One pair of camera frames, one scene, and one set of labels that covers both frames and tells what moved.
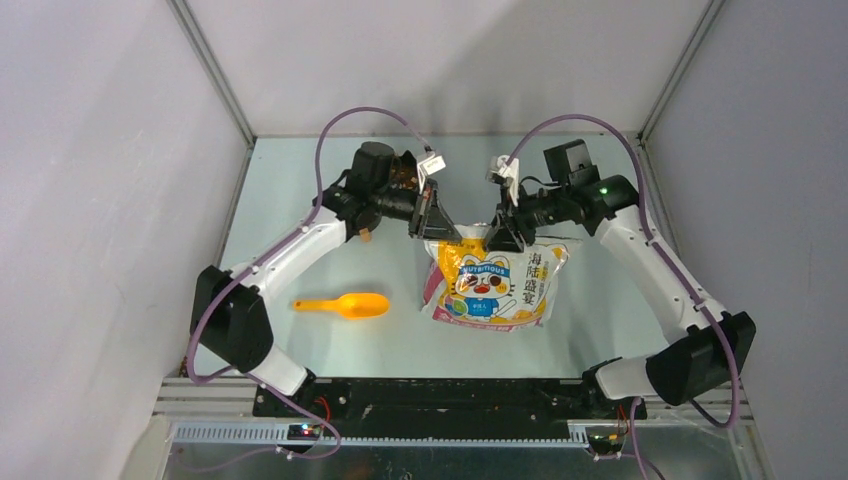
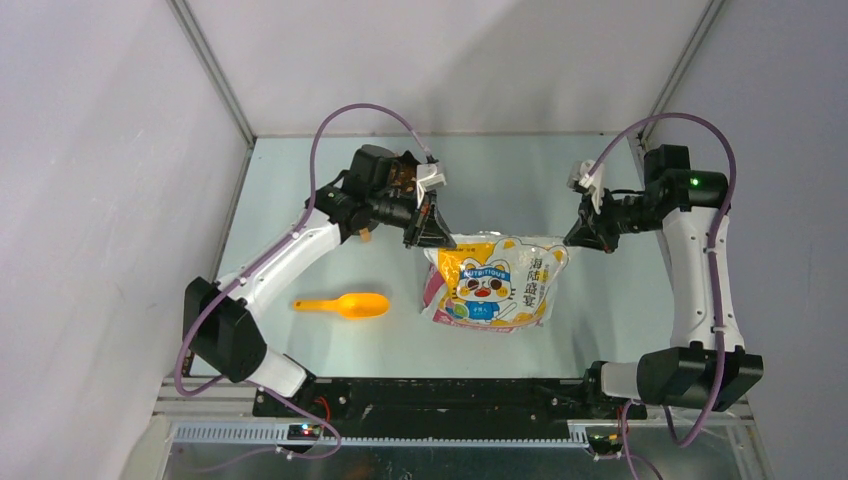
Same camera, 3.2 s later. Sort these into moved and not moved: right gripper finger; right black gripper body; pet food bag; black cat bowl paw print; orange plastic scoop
Moved: right black gripper body; right gripper finger
Not moved: orange plastic scoop; black cat bowl paw print; pet food bag
